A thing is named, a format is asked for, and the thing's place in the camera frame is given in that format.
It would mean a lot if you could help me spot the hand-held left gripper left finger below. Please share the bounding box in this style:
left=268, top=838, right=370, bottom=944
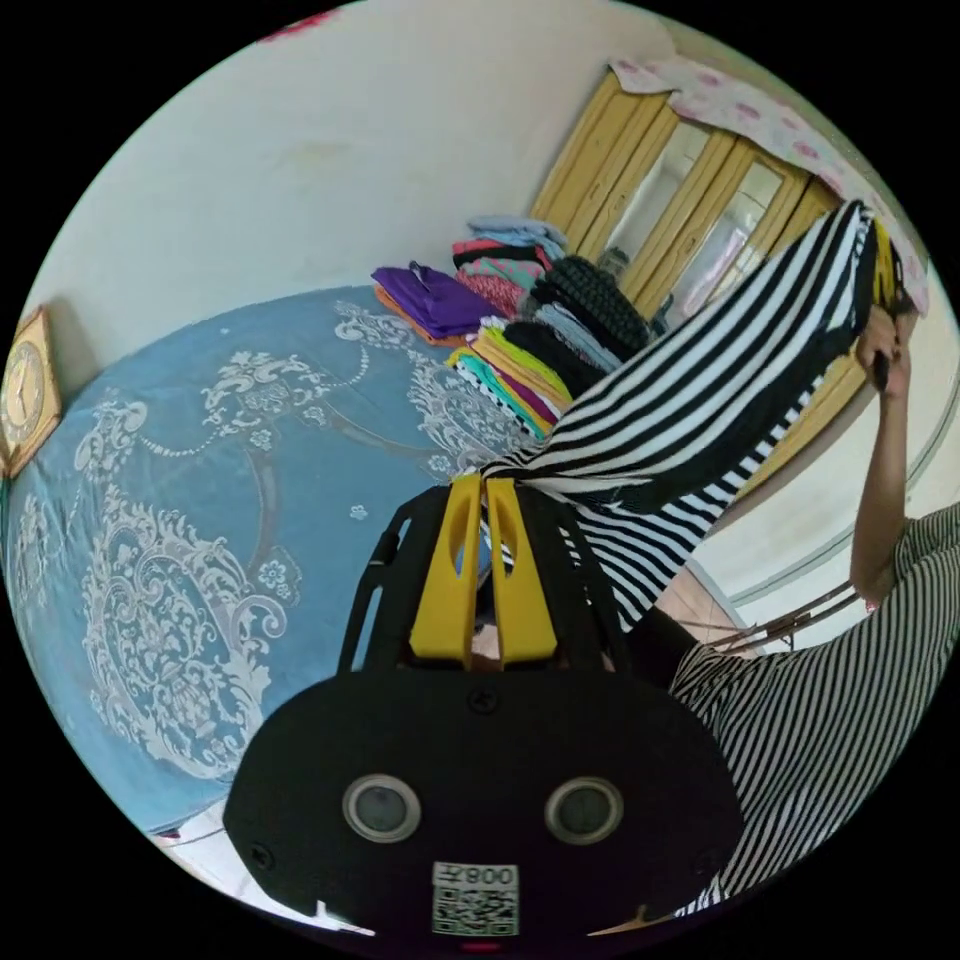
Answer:
left=408, top=477, right=481, bottom=670

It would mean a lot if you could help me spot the pile of clothes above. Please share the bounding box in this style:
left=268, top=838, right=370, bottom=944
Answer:
left=371, top=215, right=655, bottom=442

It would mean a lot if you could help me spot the wooden framed clock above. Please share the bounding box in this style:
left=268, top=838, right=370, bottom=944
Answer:
left=0, top=305, right=63, bottom=479

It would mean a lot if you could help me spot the yellow wooden cupboard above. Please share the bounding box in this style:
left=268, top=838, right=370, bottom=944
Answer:
left=529, top=68, right=875, bottom=474

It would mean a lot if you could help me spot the person's right forearm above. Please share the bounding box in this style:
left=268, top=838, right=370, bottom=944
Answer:
left=848, top=382, right=912, bottom=610

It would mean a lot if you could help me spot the floral pink white cloth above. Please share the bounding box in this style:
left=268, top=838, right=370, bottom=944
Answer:
left=608, top=58, right=931, bottom=313

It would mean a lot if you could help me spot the black and white striped vest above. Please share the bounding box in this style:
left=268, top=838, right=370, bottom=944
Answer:
left=454, top=199, right=879, bottom=633

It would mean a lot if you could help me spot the bed with blue patterned sheet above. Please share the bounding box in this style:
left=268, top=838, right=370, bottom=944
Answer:
left=2, top=284, right=556, bottom=835

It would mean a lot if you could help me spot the person's right hand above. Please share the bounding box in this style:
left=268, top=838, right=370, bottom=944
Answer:
left=854, top=303, right=921, bottom=403

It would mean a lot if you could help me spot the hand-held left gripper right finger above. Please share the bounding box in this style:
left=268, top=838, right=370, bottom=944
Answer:
left=485, top=478, right=559, bottom=669

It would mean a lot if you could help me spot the person's body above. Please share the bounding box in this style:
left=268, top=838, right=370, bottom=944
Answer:
left=628, top=503, right=960, bottom=920

